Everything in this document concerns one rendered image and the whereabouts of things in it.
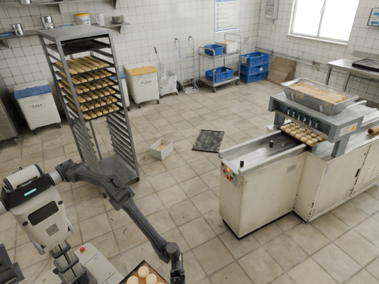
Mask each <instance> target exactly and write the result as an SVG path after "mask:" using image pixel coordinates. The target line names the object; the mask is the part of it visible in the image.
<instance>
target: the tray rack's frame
mask: <svg viewBox="0 0 379 284"><path fill-rule="evenodd" d="M37 33H38V36H39V39H40V41H41V45H42V48H43V51H44V53H45V56H46V59H47V62H48V65H49V68H50V70H51V74H52V77H53V79H54V82H55V86H56V88H57V91H58V94H59V97H60V100H61V103H62V105H63V108H64V111H65V115H66V117H67V120H68V123H69V126H70V129H71V132H72V135H73V137H74V140H75V143H76V146H77V149H78V152H79V154H80V157H81V161H82V162H83V163H84V164H85V160H84V158H83V155H82V152H81V148H80V145H79V143H78V140H77V137H76V133H75V131H74V128H73V125H72V122H71V120H70V116H69V113H68V110H67V107H66V104H65V101H64V98H63V95H62V93H61V89H60V86H59V83H58V80H57V77H56V75H55V72H54V69H53V66H52V63H51V60H50V57H49V53H48V51H47V48H46V45H45V42H44V39H43V36H44V37H46V38H49V39H51V40H53V41H55V40H54V37H59V40H60V41H65V40H70V39H76V38H83V37H91V36H98V35H102V34H109V33H108V29H106V28H101V27H98V26H92V25H87V24H83V25H75V26H66V27H61V28H52V29H44V30H37ZM89 124H90V127H91V131H92V135H93V137H94V141H95V145H96V148H97V151H98V155H99V158H100V160H99V161H97V162H98V164H100V165H101V166H100V167H99V168H100V170H101V171H102V172H103V173H102V174H103V175H112V174H113V173H114V174H116V175H117V176H118V177H119V179H120V180H121V181H122V182H123V183H124V184H125V183H127V182H129V181H131V180H133V179H136V178H137V177H138V175H137V174H136V171H134V170H133V169H132V168H131V167H130V166H129V165H128V164H127V163H126V162H125V161H124V160H122V159H121V158H120V157H119V156H118V155H117V154H116V153H115V154H113V155H111V156H109V157H106V158H103V159H102V156H101V154H100V150H99V146H98V142H97V139H96V136H95V132H94V129H93V126H92V122H91V120H90V121H89Z"/></svg>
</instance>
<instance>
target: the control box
mask: <svg viewBox="0 0 379 284"><path fill-rule="evenodd" d="M222 163H223V164H224V166H222ZM227 168H229V171H228V170H227ZM223 170H225V171H226V172H225V173H224V172H223ZM221 173H222V174H223V175H224V176H225V177H226V176H227V177H226V178H227V179H228V178H230V176H232V180H231V179H230V182H231V183H232V184H233V185H234V186H235V187H239V186H240V176H239V172H238V171H237V170H236V169H235V168H234V167H233V166H231V165H230V164H229V163H228V162H227V161H226V160H225V159H224V158H223V159H221ZM233 173H234V174H235V176H233Z"/></svg>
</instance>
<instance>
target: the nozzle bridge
mask: <svg viewBox="0 0 379 284"><path fill-rule="evenodd" d="M287 106H288V107H287ZM286 108H287V111H288V109H289V108H290V114H287V113H288V112H286ZM292 109H293V110H292ZM294 110H296V113H295V117H292V114H293V112H294ZM268 111H270V112H275V119H274V124H275V125H278V124H281V123H284V122H285V118H288V119H290V120H292V121H294V122H296V123H298V124H300V125H302V126H304V127H306V128H307V129H309V130H311V131H313V132H315V133H317V134H319V135H321V136H323V137H326V138H327V141H328V142H330V143H335V144H334V147H333V150H332V154H331V156H332V157H334V158H336V157H338V156H341V155H343V154H344V153H345V150H346V147H347V144H348V142H349V138H350V136H351V135H353V134H356V133H358V132H359V130H360V127H361V125H362V121H363V119H364V115H363V114H360V113H357V112H355V111H352V110H349V109H347V108H346V109H345V110H344V111H343V112H341V113H337V114H335V115H332V116H328V115H326V114H323V113H321V112H318V111H317V110H314V109H311V108H309V107H307V106H304V105H302V104H300V103H297V102H295V101H293V100H291V99H288V98H287V97H286V95H285V93H284V92H281V93H278V94H274V95H271V96H270V101H269V106H268ZM291 111H292V114H291ZM298 111H299V112H301V117H300V119H298V117H296V114H297V112H298ZM299 112H298V114H297V116H298V115H299ZM303 114H304V116H305V115H307V116H306V117H307V118H306V122H303V120H302V116H303ZM304 116H303V119H304ZM310 116H311V117H310ZM309 117H310V119H311V118H312V124H311V125H309V123H308V118H309ZM310 119H309V121H310ZM316 119H317V120H316ZM315 120H316V122H317V121H319V122H318V123H319V124H318V127H317V128H315V126H314V122H315ZM316 122H315V124H316Z"/></svg>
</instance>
